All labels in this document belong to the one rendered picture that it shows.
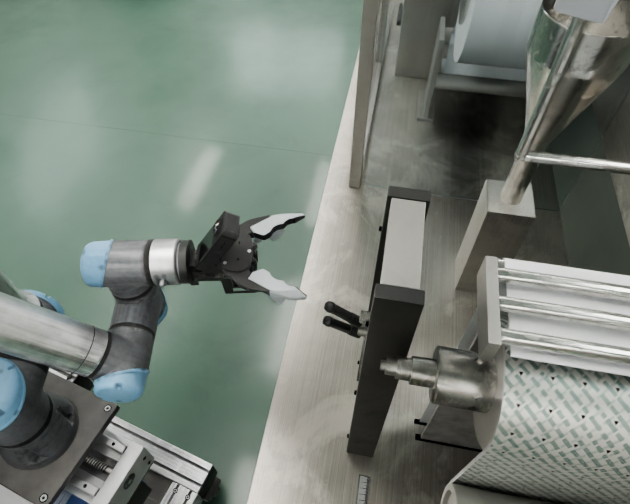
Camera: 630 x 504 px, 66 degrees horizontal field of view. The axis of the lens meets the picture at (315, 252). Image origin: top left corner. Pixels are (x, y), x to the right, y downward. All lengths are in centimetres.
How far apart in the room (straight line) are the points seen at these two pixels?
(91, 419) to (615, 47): 113
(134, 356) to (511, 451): 55
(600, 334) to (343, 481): 58
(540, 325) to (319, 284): 70
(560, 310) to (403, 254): 16
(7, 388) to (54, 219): 185
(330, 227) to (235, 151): 169
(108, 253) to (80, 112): 266
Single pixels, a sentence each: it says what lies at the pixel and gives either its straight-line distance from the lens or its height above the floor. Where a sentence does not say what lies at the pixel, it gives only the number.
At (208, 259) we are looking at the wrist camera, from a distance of 75.
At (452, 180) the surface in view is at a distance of 133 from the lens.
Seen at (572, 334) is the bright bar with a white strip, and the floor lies 144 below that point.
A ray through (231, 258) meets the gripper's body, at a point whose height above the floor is 124.
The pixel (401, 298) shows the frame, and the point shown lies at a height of 144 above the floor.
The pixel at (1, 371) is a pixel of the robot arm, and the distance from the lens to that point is 103.
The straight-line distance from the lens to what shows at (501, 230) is 102.
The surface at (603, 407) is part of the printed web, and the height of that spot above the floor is 140.
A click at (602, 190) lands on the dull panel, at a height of 110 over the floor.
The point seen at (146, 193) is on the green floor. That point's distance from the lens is 274.
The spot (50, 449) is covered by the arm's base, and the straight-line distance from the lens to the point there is 115.
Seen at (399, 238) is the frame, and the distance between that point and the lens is 54.
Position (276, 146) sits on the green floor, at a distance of 288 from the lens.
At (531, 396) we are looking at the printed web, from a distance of 52.
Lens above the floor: 185
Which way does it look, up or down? 52 degrees down
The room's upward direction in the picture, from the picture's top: straight up
